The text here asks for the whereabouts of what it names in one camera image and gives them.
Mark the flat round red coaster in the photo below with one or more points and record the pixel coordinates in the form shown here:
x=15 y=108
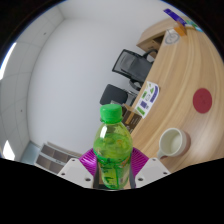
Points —
x=202 y=100

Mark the dark grey padded office chair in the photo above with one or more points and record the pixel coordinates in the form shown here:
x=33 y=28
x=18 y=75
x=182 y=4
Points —
x=113 y=95

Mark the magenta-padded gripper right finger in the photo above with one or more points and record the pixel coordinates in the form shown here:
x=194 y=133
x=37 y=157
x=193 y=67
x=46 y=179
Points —
x=139 y=160

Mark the wooden side desk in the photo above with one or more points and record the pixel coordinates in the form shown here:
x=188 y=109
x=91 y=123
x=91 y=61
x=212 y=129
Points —
x=156 y=35

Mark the green drink bottle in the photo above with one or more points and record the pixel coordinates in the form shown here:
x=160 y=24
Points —
x=112 y=150

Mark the white ceiling light panel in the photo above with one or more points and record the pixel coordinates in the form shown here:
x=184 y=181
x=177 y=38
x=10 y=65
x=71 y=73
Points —
x=8 y=150

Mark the small blue box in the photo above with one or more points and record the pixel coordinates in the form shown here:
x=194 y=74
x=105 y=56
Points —
x=199 y=28

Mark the white and brown mug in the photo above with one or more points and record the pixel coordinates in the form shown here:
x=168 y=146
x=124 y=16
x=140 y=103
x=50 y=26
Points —
x=173 y=143

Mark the black mesh office chair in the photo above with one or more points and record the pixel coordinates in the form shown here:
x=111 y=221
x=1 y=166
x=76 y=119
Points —
x=131 y=66

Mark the printed white paper sheet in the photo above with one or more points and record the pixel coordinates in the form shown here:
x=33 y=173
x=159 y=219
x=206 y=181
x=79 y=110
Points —
x=147 y=99

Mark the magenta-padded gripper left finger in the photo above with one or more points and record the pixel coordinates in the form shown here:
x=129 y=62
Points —
x=87 y=159

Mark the round grey patterned disc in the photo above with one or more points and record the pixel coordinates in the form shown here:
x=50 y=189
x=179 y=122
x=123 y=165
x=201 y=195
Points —
x=171 y=37

